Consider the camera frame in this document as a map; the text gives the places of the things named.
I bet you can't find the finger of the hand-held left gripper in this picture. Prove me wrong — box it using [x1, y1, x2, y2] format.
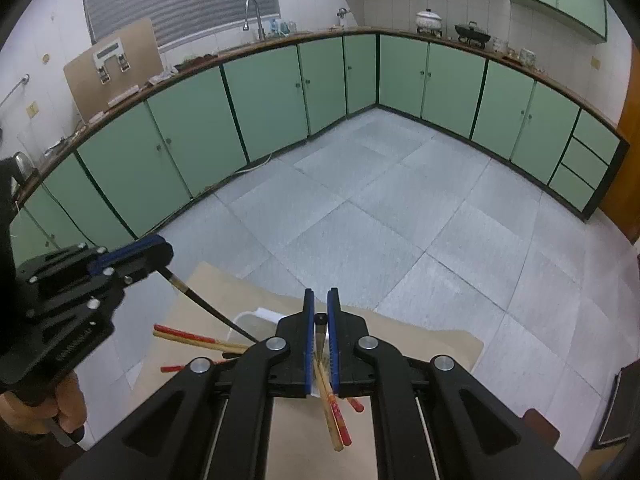
[90, 234, 174, 274]
[102, 254, 175, 288]

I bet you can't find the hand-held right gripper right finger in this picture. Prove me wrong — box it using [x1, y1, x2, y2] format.
[326, 287, 583, 480]

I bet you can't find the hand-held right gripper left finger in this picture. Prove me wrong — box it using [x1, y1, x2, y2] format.
[60, 287, 317, 480]

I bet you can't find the white utensil holder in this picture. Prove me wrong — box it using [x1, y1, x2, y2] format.
[227, 308, 333, 398]

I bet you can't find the black chopstick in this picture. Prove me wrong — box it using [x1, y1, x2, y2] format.
[159, 267, 255, 345]

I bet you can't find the person's left hand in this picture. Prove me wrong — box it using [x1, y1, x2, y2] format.
[0, 372, 87, 448]

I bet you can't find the beige tablecloth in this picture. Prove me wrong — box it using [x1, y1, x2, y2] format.
[134, 260, 485, 480]

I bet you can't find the steel kettle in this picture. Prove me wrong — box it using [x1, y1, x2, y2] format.
[11, 151, 36, 181]

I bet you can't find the green base cabinet run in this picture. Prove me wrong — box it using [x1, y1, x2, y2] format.
[10, 30, 377, 266]
[376, 30, 630, 222]

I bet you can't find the brown cardboard board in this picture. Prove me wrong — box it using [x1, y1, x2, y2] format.
[63, 16, 165, 120]

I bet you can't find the white device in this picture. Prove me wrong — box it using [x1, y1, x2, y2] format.
[92, 39, 132, 83]

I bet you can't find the brown wooden stool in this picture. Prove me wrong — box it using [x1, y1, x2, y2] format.
[522, 407, 562, 456]

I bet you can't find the metal faucet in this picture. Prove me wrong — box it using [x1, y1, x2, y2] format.
[243, 0, 267, 42]

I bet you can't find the dark framed object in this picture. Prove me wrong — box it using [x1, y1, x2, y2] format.
[594, 366, 632, 448]

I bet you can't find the brown wooden door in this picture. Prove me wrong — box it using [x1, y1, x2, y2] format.
[598, 50, 640, 246]

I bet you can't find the white cooking pot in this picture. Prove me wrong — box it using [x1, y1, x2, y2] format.
[416, 8, 444, 36]

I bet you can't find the black wok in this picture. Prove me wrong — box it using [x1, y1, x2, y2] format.
[454, 21, 488, 47]

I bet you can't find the white cable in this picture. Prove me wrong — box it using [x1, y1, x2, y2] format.
[234, 154, 275, 176]

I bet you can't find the metal towel rail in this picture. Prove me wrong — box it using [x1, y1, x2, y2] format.
[0, 74, 30, 111]

